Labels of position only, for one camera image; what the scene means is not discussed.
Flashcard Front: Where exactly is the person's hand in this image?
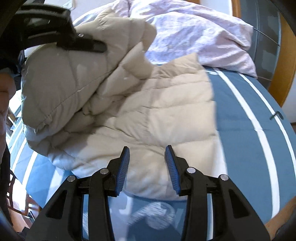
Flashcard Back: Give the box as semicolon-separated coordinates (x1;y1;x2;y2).
0;73;16;152

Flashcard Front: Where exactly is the large lilac floral pillow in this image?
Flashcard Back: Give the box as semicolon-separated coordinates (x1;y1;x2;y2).
112;1;257;77

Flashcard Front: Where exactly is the dark wooden chair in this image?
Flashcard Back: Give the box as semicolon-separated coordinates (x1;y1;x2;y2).
6;170;42;224

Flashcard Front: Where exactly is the blue white striped bed sheet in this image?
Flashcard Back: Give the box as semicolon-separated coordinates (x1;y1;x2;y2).
9;66;295;240

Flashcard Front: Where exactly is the beige puffer down jacket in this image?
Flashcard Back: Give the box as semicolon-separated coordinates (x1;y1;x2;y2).
22;8;225;200

